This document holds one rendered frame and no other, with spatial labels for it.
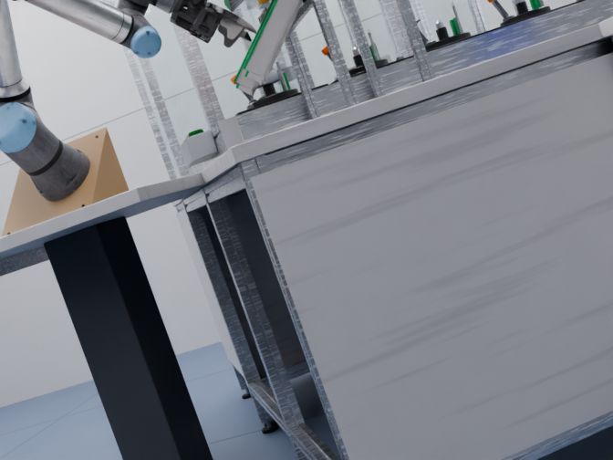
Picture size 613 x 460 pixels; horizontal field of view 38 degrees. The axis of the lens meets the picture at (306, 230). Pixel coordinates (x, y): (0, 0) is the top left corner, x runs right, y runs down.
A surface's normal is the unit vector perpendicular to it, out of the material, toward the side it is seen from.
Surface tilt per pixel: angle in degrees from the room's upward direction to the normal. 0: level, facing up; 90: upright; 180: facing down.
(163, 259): 90
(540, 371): 90
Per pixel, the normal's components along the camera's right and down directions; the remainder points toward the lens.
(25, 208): -0.46, -0.55
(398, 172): 0.21, -0.01
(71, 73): -0.26, 0.15
